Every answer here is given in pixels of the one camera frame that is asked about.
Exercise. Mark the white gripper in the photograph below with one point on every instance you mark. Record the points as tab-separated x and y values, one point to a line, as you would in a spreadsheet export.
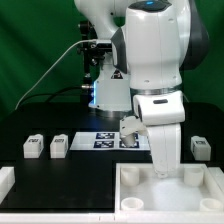
165	147

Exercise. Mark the white square table top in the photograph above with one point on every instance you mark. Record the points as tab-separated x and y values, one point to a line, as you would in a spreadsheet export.
191	188

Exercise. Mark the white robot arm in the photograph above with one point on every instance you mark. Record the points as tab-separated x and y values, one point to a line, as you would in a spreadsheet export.
145	44

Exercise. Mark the white sheet with markers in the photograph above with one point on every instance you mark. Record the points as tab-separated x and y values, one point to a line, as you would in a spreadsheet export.
106	141

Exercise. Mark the green backdrop curtain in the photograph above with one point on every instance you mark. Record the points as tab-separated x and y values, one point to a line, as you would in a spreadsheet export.
34	33

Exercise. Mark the white left obstacle block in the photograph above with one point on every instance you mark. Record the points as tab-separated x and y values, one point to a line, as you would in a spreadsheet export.
7	180

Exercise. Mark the white front table edge strip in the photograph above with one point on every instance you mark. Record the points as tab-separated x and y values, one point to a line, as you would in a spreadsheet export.
120	218

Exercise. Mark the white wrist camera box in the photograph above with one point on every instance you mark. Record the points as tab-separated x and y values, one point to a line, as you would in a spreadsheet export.
151	111

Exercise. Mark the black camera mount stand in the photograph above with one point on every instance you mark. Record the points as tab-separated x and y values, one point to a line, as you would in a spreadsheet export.
98	68

